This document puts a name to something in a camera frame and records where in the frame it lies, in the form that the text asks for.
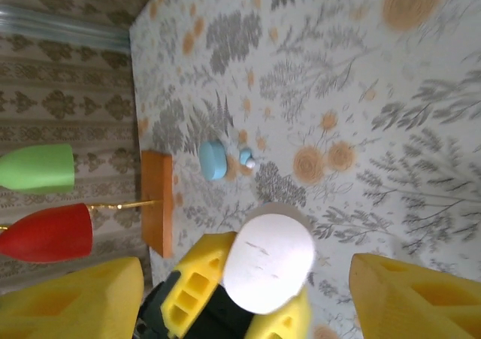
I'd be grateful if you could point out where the red wine glass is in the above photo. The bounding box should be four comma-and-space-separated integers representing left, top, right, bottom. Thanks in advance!
0, 202, 94, 267

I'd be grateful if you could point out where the orange wooden stand base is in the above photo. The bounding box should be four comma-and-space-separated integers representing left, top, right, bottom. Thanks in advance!
141, 150, 174, 259

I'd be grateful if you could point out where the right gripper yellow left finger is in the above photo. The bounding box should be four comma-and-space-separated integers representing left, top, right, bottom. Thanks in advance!
0, 256, 145, 339

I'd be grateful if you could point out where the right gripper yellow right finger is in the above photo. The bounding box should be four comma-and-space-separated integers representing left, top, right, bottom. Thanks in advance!
349, 253, 481, 339

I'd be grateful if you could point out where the blue wireless earbud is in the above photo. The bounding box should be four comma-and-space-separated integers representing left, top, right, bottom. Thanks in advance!
239, 147, 258, 169

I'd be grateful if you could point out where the gold wire glass stand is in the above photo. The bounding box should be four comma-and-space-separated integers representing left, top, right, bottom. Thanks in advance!
0, 198, 166, 232

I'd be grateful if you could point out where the green wine glass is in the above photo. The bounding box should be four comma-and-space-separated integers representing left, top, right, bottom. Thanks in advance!
0, 143, 74, 195

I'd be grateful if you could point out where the aluminium frame post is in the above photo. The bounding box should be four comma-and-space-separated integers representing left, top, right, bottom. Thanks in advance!
0, 6, 132, 51

